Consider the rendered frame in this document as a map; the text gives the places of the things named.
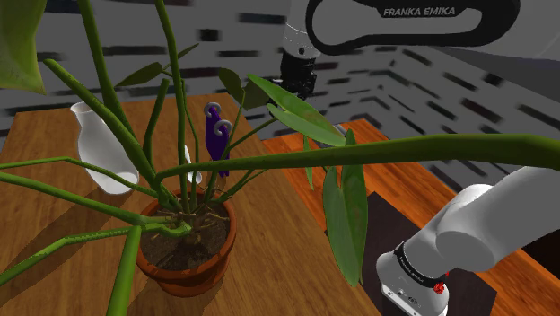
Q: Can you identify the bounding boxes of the purple scissors with grey rings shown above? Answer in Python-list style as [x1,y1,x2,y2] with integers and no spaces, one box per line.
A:
[203,101,233,179]

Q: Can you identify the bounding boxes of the small white object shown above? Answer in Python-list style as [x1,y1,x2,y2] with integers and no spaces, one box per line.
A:
[183,144,204,185]

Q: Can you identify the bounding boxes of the orange wooden table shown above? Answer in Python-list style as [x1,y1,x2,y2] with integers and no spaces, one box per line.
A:
[261,118,560,316]

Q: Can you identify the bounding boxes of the brown wooden table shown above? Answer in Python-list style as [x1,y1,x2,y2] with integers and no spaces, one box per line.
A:
[0,92,382,316]

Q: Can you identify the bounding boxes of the white vase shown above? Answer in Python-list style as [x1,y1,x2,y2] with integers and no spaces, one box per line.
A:
[69,101,141,196]

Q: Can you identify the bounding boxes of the green plant in terracotta pot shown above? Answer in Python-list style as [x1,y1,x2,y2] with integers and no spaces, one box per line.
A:
[0,0,560,316]

